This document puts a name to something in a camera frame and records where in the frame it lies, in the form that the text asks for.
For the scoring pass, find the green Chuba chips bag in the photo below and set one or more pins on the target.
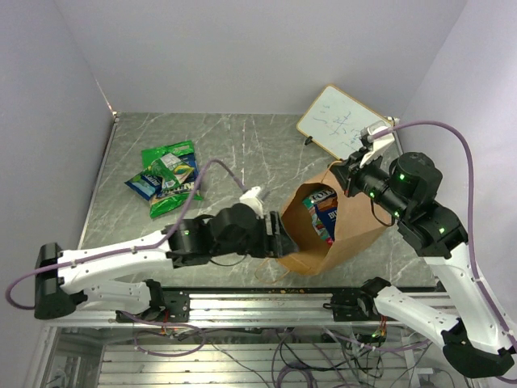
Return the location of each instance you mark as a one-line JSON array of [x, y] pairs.
[[159, 207]]

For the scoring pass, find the blue Kettle vinegar chips bag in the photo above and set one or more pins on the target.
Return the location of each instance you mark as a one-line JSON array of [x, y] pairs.
[[188, 186]]

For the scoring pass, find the brown paper bag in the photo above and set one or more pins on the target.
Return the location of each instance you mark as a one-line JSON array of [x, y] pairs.
[[359, 224]]

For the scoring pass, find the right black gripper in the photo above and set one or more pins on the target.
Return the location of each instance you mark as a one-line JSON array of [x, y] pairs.
[[342, 173]]

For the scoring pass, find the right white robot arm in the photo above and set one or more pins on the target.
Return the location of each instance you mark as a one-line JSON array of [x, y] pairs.
[[473, 340]]

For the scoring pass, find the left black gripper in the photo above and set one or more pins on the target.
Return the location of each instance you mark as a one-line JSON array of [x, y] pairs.
[[280, 243]]

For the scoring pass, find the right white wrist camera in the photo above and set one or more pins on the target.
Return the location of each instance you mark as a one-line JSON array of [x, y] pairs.
[[376, 138]]

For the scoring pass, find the small blue snack packet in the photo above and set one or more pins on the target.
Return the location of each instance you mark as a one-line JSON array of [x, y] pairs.
[[145, 185]]

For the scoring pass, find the green yellow snack packet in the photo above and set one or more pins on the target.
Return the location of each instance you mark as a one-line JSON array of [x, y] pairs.
[[172, 170]]

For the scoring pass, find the colourful snack packets in bag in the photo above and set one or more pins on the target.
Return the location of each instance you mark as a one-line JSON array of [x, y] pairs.
[[322, 206]]

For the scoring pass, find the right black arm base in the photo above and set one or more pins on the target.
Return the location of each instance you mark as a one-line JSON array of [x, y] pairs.
[[357, 304]]

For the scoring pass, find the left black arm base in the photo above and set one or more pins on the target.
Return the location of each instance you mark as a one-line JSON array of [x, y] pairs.
[[174, 309]]

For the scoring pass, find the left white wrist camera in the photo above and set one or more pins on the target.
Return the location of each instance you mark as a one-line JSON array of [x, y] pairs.
[[253, 198]]

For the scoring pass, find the aluminium frame rail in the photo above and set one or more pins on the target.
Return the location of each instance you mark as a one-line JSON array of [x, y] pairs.
[[252, 310]]

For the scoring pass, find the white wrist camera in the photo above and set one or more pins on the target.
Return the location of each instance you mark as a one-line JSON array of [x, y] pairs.
[[376, 138], [253, 198]]

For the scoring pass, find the small whiteboard wooden frame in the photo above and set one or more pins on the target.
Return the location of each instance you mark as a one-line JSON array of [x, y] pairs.
[[334, 121]]

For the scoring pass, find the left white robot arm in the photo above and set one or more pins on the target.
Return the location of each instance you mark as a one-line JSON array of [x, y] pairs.
[[69, 280]]

